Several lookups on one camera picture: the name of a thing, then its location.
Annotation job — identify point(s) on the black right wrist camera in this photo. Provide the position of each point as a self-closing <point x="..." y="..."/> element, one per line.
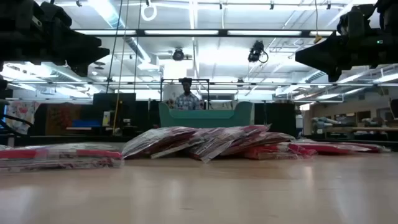
<point x="354" y="20"/>

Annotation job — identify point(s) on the person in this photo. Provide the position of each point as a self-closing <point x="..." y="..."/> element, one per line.
<point x="186" y="101"/>

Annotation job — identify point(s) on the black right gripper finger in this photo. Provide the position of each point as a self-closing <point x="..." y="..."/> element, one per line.
<point x="326" y="56"/>

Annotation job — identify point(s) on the blue box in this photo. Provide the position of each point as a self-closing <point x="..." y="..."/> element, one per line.
<point x="87" y="123"/>

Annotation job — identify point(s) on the black ceiling spotlight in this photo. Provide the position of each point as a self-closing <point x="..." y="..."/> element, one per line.
<point x="178" y="54"/>

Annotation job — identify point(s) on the colourful patterned cloth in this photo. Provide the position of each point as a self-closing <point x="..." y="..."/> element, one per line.
<point x="21" y="115"/>

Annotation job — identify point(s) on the long horizontal metal rail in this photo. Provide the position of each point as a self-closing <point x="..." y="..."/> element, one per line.
<point x="280" y="84"/>

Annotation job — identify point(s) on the teal plastic basket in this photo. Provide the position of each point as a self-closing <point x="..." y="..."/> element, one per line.
<point x="205" y="118"/>

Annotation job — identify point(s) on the wooden shelf unit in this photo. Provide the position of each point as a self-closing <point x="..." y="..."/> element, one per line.
<point x="348" y="119"/>

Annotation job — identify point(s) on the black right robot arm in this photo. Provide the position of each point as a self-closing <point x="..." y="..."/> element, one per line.
<point x="388" y="14"/>

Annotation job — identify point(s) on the black overhead light bar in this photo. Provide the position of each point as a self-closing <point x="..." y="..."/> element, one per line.
<point x="186" y="32"/>

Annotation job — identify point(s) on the red popcorn bag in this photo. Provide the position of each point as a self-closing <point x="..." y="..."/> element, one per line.
<point x="155" y="141"/>
<point x="267" y="140"/>
<point x="62" y="152"/>
<point x="273" y="152"/>
<point x="62" y="164"/>
<point x="252" y="132"/>
<point x="214" y="143"/>
<point x="335" y="147"/>

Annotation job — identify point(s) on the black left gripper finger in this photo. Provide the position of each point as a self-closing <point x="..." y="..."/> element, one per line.
<point x="88" y="51"/>

